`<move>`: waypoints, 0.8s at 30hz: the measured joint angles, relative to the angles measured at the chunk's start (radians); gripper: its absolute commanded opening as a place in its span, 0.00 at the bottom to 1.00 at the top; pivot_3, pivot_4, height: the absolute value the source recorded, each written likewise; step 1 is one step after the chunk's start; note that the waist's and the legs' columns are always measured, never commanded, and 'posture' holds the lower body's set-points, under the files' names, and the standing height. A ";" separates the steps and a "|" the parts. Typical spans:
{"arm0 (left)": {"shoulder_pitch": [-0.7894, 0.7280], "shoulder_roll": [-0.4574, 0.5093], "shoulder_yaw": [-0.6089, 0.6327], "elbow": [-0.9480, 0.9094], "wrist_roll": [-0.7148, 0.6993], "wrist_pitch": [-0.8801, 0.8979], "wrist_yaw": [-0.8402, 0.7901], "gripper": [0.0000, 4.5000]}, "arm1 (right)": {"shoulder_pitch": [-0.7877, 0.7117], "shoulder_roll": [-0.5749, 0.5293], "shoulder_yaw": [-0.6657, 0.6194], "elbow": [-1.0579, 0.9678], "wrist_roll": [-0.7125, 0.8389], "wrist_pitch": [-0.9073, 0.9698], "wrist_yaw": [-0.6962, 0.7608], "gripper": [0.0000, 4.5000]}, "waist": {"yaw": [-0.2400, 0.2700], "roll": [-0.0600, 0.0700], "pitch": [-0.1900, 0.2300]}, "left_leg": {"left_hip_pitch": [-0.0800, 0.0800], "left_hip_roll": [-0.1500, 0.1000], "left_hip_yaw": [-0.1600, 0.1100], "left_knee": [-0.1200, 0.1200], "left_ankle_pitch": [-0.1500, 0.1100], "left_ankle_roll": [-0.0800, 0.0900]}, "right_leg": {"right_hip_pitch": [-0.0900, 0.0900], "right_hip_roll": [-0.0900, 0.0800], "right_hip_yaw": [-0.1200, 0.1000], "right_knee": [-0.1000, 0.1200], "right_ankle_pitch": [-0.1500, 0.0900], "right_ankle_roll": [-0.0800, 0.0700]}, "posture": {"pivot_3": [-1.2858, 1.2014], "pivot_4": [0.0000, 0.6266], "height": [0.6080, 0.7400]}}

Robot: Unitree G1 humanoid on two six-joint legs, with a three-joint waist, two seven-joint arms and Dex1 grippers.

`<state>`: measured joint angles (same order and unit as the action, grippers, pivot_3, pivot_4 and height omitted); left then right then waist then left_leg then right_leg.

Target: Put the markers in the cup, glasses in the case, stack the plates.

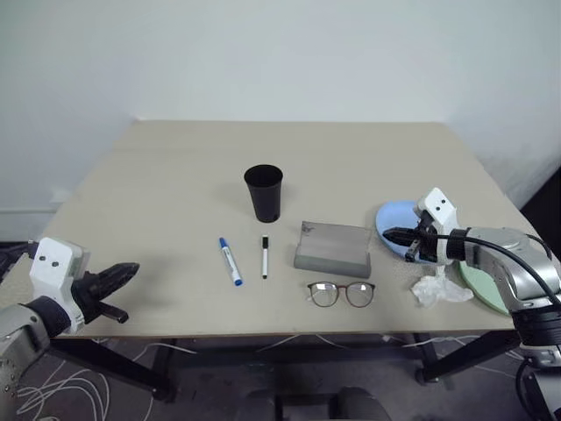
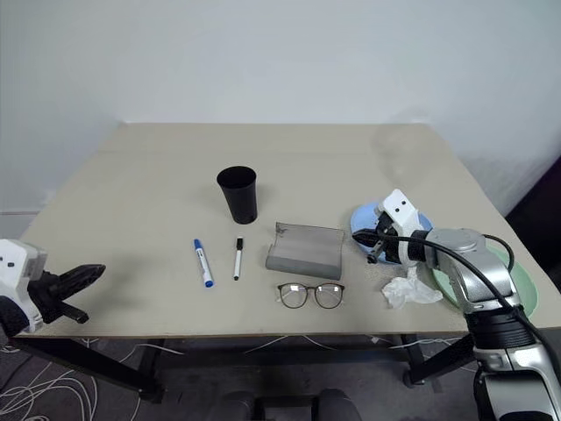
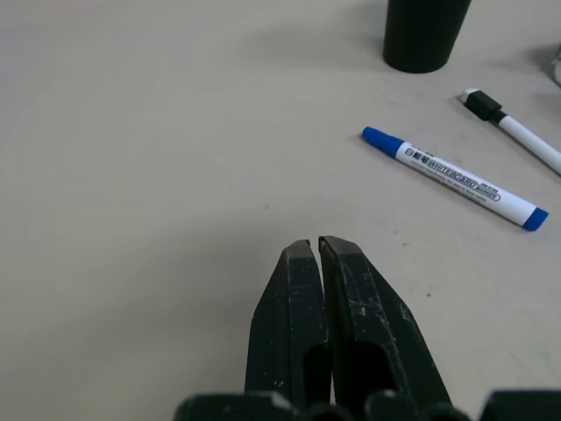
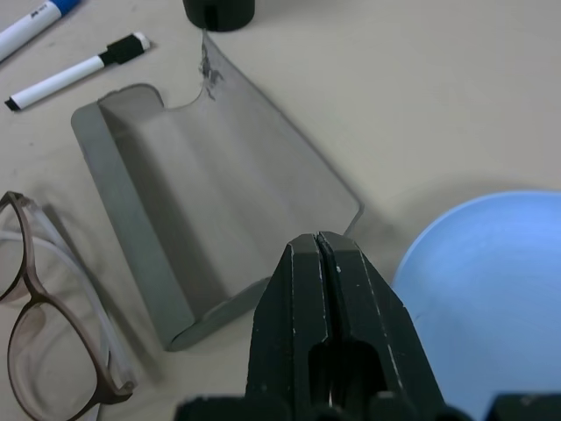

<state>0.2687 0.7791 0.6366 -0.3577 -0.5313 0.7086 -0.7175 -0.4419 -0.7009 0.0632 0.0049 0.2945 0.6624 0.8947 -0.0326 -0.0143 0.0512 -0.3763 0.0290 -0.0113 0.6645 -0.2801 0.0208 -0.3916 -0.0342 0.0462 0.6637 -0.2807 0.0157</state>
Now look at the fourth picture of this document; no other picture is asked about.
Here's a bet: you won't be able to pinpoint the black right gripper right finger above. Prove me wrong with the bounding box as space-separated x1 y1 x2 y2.
316 230 447 407

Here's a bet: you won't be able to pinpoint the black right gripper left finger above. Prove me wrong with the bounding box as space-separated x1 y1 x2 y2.
245 232 337 400

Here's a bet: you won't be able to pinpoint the grey glasses case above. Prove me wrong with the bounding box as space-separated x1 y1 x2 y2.
70 32 365 352

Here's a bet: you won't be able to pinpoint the brown clear-armed glasses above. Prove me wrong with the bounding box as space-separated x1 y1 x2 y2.
0 191 139 421

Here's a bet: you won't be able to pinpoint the white marker black cap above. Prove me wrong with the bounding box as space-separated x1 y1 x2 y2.
4 31 153 113

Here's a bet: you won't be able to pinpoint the white marker blue cap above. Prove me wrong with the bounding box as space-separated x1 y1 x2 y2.
0 0 84 65

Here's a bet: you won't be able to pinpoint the pale round plate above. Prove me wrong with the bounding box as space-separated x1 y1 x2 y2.
391 189 561 411

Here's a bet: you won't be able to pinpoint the black pen holder cup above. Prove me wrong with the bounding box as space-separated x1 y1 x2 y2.
182 0 257 33

